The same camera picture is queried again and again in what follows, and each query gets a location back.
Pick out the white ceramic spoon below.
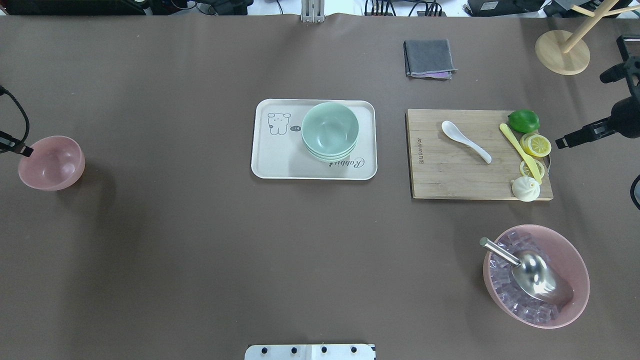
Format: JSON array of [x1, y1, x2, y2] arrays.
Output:
[[441, 120, 493, 164]]

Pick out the small pink bowl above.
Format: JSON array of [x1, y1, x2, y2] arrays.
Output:
[[18, 136, 86, 191]]

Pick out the green bowl stack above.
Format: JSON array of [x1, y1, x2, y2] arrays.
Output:
[[301, 102, 360, 162]]

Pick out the large pink ice bowl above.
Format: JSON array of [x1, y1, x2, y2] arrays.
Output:
[[482, 224, 590, 330]]

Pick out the cream rabbit tray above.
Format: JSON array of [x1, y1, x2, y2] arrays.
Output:
[[251, 98, 378, 181]]

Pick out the purple cloth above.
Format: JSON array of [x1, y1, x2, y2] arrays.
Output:
[[425, 71, 452, 80]]

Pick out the grey folded cloth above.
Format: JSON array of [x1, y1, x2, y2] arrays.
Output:
[[403, 39, 457, 79]]

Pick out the single lemon slice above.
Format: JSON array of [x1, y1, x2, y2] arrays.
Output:
[[519, 158, 547, 179]]

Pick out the white steamed bun toy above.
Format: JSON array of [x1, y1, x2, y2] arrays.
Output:
[[511, 176, 541, 202]]

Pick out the yellow plastic knife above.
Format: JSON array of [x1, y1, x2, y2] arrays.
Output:
[[499, 123, 543, 185]]

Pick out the green lime toy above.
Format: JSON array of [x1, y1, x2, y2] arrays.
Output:
[[507, 109, 540, 133]]

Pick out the stacked lemon slices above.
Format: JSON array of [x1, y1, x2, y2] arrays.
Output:
[[519, 132, 553, 158]]

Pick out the metal ice scoop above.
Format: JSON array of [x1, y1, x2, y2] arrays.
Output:
[[479, 237, 574, 308]]

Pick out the wooden stand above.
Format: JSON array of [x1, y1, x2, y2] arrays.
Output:
[[535, 0, 640, 76]]

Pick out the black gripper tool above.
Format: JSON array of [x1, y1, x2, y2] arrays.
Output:
[[0, 85, 34, 158]]

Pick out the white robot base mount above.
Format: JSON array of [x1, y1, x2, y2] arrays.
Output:
[[244, 343, 377, 360]]

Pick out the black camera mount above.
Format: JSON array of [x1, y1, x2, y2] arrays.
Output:
[[555, 35, 640, 150]]

